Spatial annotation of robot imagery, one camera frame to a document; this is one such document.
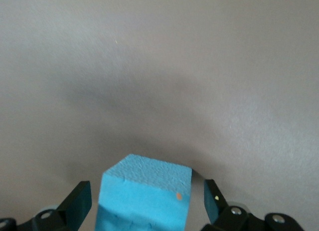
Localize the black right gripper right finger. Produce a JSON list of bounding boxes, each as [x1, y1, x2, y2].
[[200, 179, 306, 231]]

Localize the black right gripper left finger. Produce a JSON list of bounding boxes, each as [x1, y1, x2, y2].
[[0, 181, 93, 231]]

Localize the blue foam cube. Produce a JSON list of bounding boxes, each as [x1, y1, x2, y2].
[[94, 153, 193, 231]]

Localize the brown paper table cover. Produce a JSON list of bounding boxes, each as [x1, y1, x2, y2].
[[0, 0, 319, 231]]

